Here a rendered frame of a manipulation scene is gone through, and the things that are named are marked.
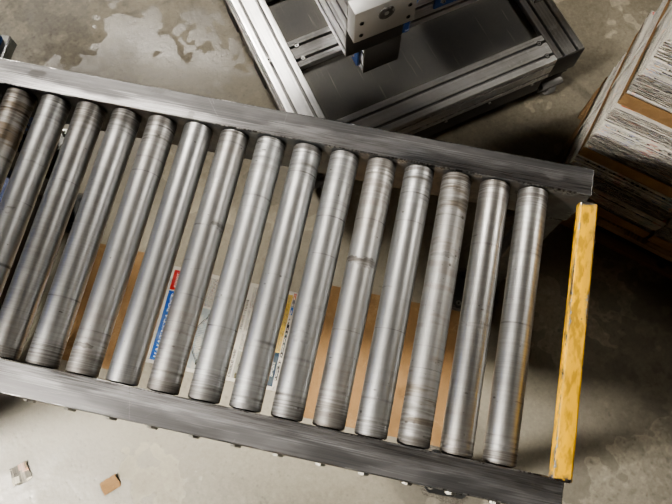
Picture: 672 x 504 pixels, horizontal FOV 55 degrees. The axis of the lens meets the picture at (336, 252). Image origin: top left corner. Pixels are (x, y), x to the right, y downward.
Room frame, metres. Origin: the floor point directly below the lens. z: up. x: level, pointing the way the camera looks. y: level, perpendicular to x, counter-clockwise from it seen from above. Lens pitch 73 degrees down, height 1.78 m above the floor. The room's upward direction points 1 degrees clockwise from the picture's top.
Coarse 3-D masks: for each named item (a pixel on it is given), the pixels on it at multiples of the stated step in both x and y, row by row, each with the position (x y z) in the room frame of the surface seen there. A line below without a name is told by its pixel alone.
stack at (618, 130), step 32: (640, 32) 0.97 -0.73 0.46; (640, 64) 0.74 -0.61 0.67; (608, 96) 0.83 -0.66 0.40; (640, 96) 0.68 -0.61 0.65; (576, 128) 0.90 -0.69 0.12; (608, 128) 0.68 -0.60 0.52; (640, 128) 0.66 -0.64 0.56; (576, 160) 0.69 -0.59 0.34; (640, 160) 0.63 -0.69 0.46; (608, 192) 0.64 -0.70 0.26; (640, 192) 0.61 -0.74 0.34; (608, 224) 0.60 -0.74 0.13; (640, 224) 0.58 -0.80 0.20; (640, 256) 0.54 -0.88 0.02
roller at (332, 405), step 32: (384, 160) 0.47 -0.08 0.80; (384, 192) 0.41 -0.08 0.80; (384, 224) 0.36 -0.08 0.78; (352, 256) 0.30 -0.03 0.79; (352, 288) 0.24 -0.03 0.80; (352, 320) 0.19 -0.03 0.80; (352, 352) 0.14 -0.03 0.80; (320, 384) 0.10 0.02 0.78; (352, 384) 0.10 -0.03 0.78; (320, 416) 0.05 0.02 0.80
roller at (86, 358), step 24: (168, 120) 0.54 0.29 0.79; (144, 144) 0.49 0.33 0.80; (168, 144) 0.50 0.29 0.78; (144, 168) 0.45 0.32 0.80; (144, 192) 0.41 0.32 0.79; (120, 216) 0.36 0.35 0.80; (144, 216) 0.37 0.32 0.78; (120, 240) 0.32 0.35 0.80; (120, 264) 0.28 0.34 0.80; (96, 288) 0.24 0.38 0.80; (120, 288) 0.24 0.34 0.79; (96, 312) 0.20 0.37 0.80; (96, 336) 0.16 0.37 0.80; (72, 360) 0.13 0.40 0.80; (96, 360) 0.13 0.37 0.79
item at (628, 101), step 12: (636, 36) 0.99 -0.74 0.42; (624, 60) 0.92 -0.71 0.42; (612, 84) 0.87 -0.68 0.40; (624, 96) 0.69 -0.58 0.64; (600, 108) 0.81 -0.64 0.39; (636, 108) 0.67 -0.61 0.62; (648, 108) 0.67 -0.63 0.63; (660, 120) 0.65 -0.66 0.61; (576, 132) 0.87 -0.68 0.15; (588, 132) 0.74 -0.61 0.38; (564, 156) 0.79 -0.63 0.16; (588, 156) 0.68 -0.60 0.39; (600, 156) 0.67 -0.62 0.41; (612, 168) 0.65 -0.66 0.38; (624, 168) 0.64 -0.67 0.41; (636, 180) 0.62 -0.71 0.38; (648, 180) 0.61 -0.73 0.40; (660, 192) 0.59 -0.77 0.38; (612, 216) 0.61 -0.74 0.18; (636, 228) 0.57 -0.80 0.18; (648, 240) 0.55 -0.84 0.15; (660, 240) 0.54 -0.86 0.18
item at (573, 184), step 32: (0, 64) 0.64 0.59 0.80; (32, 64) 0.64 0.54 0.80; (64, 96) 0.58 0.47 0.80; (96, 96) 0.58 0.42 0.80; (128, 96) 0.58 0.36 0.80; (160, 96) 0.58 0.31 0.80; (192, 96) 0.58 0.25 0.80; (224, 128) 0.53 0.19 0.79; (256, 128) 0.52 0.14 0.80; (288, 128) 0.52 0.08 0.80; (320, 128) 0.52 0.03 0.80; (352, 128) 0.52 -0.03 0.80; (288, 160) 0.51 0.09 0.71; (320, 160) 0.49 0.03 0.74; (416, 160) 0.47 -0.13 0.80; (448, 160) 0.47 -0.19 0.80; (480, 160) 0.47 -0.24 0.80; (512, 160) 0.47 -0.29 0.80; (544, 160) 0.47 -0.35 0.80; (512, 192) 0.43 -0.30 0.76; (576, 192) 0.41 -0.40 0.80
